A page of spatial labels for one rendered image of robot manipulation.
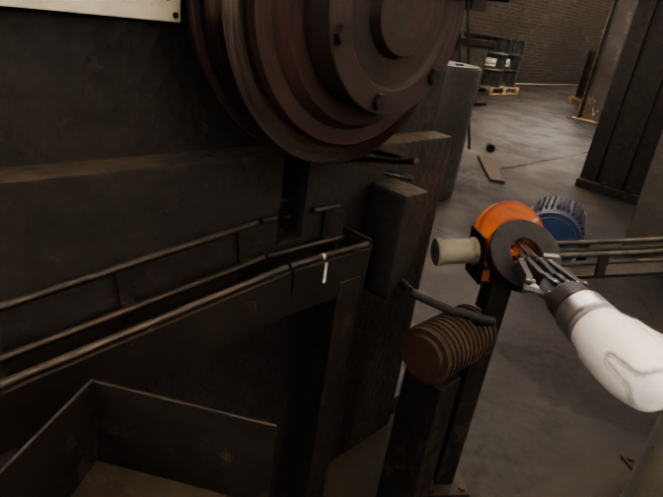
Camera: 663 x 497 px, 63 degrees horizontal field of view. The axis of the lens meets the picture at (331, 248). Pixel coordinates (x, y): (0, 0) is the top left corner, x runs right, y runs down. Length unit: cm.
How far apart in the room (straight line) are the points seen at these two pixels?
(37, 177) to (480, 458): 136
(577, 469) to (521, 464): 17
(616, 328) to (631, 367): 7
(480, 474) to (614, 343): 84
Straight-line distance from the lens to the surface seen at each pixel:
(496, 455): 173
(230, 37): 71
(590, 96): 974
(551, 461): 179
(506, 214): 122
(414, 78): 84
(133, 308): 83
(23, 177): 75
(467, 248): 116
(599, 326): 92
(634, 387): 88
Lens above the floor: 111
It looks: 24 degrees down
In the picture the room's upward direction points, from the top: 8 degrees clockwise
